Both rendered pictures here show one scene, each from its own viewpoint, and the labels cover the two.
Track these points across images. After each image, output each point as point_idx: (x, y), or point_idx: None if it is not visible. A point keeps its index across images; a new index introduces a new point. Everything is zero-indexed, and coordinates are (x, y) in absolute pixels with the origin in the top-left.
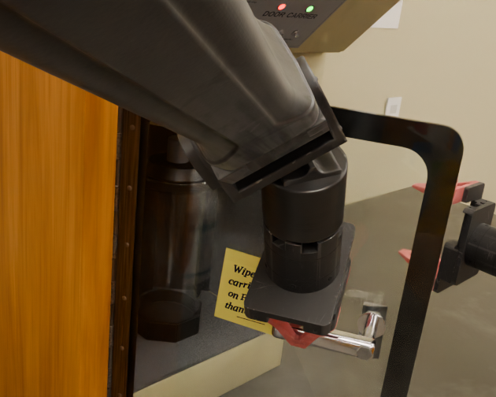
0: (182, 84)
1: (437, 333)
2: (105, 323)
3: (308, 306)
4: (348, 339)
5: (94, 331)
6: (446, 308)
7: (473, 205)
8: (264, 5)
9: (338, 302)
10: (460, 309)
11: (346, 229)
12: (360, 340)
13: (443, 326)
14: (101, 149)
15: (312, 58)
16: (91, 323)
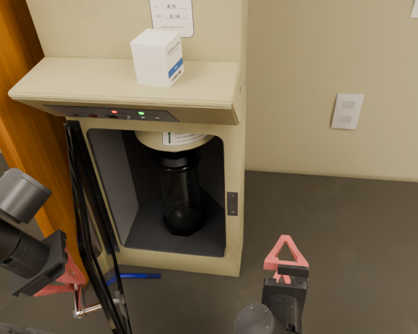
0: None
1: (371, 333)
2: (49, 226)
3: (16, 281)
4: (75, 303)
5: (46, 227)
6: (417, 323)
7: (294, 278)
8: (100, 111)
9: (26, 288)
10: None
11: (58, 258)
12: (76, 307)
13: (387, 332)
14: (16, 166)
15: None
16: (42, 224)
